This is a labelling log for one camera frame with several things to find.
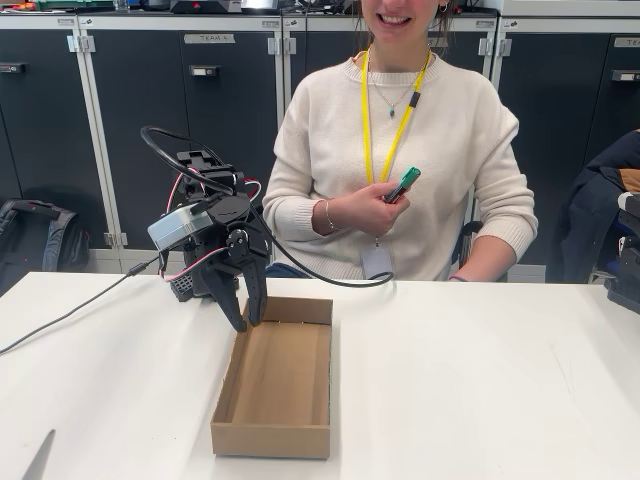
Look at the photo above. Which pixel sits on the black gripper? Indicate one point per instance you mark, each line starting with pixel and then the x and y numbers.
pixel 220 272

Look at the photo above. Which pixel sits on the green marker pen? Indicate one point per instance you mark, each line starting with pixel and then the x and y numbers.
pixel 407 177

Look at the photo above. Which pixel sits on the person's right forearm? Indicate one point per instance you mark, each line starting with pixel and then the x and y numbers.
pixel 300 215

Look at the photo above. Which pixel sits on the person's left forearm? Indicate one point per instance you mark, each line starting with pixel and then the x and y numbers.
pixel 505 235

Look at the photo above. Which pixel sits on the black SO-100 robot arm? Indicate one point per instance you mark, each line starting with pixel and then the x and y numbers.
pixel 625 290
pixel 220 180

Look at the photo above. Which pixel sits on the person in cream sweater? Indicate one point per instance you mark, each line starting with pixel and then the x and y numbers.
pixel 450 150

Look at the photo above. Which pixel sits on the person's right hand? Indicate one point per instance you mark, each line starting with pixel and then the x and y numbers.
pixel 372 210

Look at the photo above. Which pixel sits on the open brown cardboard box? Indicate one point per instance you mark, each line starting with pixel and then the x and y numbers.
pixel 280 390

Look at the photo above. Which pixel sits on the clear badge holder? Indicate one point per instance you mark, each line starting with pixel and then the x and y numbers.
pixel 377 262

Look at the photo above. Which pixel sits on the grey black backpack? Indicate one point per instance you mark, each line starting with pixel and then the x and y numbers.
pixel 45 240

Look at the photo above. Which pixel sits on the purple wrist band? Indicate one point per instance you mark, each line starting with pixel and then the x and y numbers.
pixel 460 277

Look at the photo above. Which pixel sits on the grey team label strip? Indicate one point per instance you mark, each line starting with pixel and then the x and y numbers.
pixel 209 39
pixel 629 42

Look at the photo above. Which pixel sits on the black device with red mark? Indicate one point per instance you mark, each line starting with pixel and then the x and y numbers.
pixel 200 6

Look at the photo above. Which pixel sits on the clear drinking glass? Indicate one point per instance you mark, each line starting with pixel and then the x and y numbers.
pixel 122 5

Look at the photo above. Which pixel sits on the green box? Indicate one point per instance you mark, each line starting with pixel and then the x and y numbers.
pixel 75 4

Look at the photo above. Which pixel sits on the dark navy jacket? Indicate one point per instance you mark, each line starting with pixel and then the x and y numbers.
pixel 590 210

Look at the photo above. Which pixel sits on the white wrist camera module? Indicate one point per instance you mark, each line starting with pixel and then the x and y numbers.
pixel 177 227

